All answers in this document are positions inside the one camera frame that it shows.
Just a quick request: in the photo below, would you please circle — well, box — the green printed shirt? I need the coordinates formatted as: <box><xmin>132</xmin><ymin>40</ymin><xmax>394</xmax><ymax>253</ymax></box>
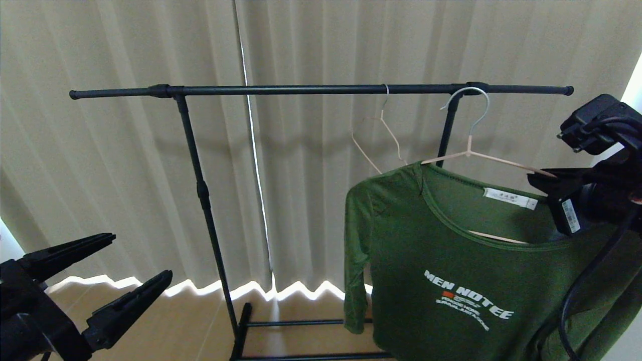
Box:
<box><xmin>344</xmin><ymin>161</ymin><xmax>642</xmax><ymax>361</ymax></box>

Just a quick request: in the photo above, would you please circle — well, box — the pink clothes hanger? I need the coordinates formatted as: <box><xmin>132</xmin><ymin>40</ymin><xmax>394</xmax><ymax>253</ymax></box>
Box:
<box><xmin>351</xmin><ymin>84</ymin><xmax>408</xmax><ymax>175</ymax></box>
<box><xmin>420</xmin><ymin>87</ymin><xmax>557</xmax><ymax>245</ymax></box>

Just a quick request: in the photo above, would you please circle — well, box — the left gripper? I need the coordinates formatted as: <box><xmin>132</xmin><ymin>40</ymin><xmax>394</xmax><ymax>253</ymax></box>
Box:
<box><xmin>0</xmin><ymin>233</ymin><xmax>174</xmax><ymax>361</ymax></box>

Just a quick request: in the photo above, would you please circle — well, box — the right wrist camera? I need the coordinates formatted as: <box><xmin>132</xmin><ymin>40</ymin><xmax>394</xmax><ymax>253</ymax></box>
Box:
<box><xmin>558</xmin><ymin>94</ymin><xmax>642</xmax><ymax>155</ymax></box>

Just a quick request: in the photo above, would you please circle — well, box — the black clothes rack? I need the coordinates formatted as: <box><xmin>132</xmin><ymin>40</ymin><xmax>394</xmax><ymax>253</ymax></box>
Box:
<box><xmin>69</xmin><ymin>82</ymin><xmax>575</xmax><ymax>361</ymax></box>

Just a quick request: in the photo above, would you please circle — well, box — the beige curtain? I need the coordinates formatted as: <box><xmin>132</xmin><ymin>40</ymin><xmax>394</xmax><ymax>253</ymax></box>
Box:
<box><xmin>0</xmin><ymin>0</ymin><xmax>642</xmax><ymax>301</ymax></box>

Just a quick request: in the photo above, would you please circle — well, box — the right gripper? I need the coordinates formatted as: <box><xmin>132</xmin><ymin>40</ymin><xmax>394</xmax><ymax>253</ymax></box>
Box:
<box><xmin>547</xmin><ymin>165</ymin><xmax>642</xmax><ymax>236</ymax></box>

